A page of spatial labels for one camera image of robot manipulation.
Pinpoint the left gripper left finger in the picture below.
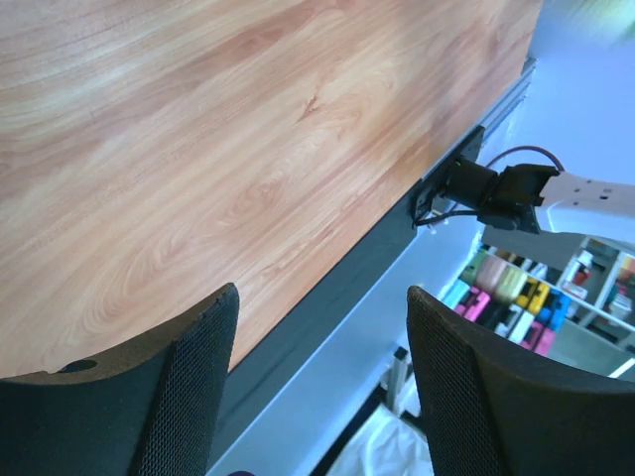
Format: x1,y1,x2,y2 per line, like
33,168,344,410
1,284,240,475

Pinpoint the background storage shelf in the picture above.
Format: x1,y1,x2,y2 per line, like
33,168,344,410
440,237,634,381

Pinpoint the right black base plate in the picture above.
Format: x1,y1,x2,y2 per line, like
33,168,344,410
409,125,485,228

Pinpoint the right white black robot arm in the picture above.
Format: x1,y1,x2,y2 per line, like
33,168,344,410
441,160,634,243

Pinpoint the aluminium front rail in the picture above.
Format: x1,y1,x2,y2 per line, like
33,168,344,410
421,57,536,179

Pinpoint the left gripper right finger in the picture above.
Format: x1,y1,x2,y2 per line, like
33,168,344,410
407,286,634,475

